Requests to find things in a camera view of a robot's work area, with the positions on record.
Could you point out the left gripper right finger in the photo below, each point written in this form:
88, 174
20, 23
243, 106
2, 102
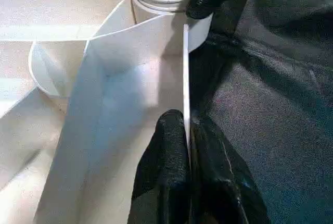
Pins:
221, 182

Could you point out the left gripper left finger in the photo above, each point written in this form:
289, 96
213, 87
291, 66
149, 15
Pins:
164, 172

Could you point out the white plastic table top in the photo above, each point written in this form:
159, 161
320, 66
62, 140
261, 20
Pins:
52, 26

